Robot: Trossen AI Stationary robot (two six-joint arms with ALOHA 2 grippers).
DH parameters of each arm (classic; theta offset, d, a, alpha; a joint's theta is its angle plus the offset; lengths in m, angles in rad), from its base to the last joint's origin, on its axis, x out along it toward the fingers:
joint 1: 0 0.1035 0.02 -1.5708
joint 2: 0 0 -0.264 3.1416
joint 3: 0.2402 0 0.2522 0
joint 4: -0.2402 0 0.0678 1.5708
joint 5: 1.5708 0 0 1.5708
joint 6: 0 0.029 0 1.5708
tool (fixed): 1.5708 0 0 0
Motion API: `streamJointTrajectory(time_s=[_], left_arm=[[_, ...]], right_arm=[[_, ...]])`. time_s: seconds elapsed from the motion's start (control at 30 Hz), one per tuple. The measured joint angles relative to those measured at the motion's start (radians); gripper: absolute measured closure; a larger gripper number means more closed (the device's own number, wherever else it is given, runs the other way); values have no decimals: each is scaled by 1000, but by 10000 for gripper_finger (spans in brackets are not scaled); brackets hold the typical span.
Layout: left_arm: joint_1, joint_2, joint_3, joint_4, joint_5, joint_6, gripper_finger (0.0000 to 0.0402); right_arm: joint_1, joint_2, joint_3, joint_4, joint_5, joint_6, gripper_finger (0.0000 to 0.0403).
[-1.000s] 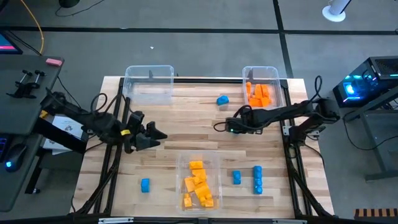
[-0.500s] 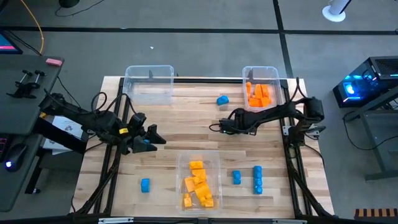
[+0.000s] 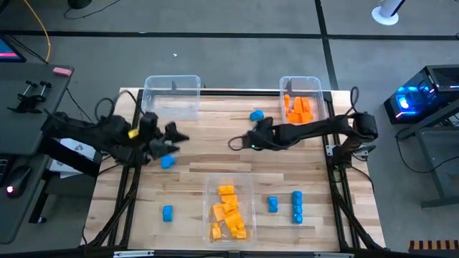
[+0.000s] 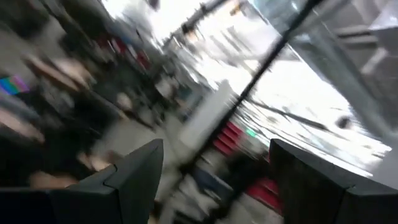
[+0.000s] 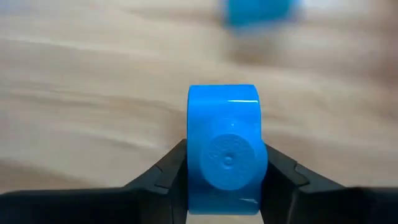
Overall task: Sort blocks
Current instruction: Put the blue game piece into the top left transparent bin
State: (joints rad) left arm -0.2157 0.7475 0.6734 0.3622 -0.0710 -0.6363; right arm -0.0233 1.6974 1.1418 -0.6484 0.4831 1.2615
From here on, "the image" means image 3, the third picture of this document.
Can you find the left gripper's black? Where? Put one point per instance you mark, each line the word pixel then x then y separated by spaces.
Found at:
pixel 148 132

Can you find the grey metal stand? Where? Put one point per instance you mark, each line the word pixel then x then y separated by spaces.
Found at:
pixel 434 172

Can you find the small yellow building block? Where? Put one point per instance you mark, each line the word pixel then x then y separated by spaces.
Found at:
pixel 133 134

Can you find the black desk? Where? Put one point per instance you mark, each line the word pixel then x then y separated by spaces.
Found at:
pixel 21 125

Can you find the large yellow building block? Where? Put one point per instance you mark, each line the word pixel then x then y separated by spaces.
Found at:
pixel 235 219

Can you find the long blue building block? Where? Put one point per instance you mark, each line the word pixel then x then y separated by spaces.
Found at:
pixel 297 208

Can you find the black computer mouse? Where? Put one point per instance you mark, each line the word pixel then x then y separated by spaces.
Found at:
pixel 19 179

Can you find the silver metal bracket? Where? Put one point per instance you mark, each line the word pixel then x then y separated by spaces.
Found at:
pixel 132 253

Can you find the pink eraser block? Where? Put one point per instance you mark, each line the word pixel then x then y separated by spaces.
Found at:
pixel 62 71

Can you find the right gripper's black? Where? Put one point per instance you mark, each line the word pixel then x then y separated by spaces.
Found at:
pixel 263 139

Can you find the orange building block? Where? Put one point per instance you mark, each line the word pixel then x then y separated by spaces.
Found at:
pixel 298 105
pixel 306 105
pixel 307 117
pixel 287 104

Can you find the black double-knob clamp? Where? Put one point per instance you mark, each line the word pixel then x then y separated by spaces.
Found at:
pixel 27 104

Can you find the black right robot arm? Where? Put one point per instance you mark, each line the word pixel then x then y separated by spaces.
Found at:
pixel 315 128

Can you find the black computer tower lit blue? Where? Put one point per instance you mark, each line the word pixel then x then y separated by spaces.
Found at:
pixel 441 77

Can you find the white cardboard box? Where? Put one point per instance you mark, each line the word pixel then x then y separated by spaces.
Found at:
pixel 77 147

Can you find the black metal rig frame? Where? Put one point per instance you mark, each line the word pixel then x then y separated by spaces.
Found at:
pixel 236 93

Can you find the white tower fan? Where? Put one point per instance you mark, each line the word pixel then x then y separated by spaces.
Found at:
pixel 385 16

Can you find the black round stand base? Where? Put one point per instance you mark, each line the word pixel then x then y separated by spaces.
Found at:
pixel 79 3

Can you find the orange black striped object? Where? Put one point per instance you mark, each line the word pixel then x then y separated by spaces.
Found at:
pixel 434 246

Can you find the large clear plastic bin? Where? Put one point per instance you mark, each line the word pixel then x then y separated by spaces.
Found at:
pixel 247 186

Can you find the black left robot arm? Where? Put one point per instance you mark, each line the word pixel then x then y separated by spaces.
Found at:
pixel 107 134

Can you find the orange plastic bottle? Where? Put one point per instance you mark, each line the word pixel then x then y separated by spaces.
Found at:
pixel 293 118

